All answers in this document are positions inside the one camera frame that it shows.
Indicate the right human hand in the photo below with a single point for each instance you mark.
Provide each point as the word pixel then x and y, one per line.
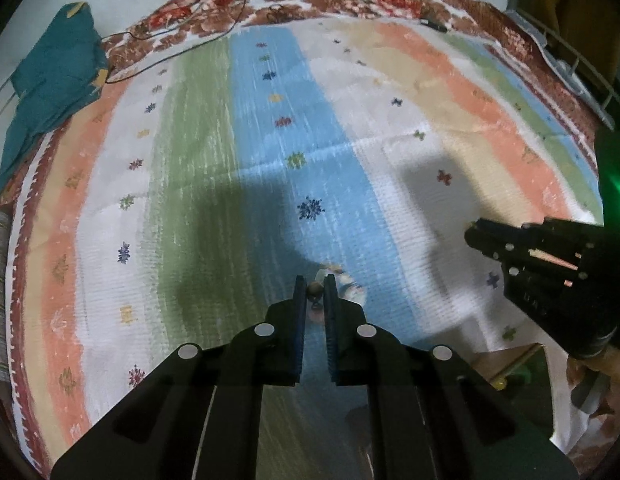
pixel 596 382

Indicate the teal folded cloth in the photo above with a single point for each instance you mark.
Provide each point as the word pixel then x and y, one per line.
pixel 57 78

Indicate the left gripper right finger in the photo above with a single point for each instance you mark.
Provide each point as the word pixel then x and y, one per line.
pixel 358 352

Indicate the small black device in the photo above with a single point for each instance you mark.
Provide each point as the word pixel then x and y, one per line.
pixel 439 27

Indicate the wooden jewelry box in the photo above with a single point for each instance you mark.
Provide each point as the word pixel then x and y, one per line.
pixel 521 375

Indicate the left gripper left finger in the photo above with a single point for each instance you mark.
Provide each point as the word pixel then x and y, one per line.
pixel 270 352

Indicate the striped colourful bed cloth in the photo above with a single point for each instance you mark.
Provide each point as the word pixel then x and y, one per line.
pixel 98 300

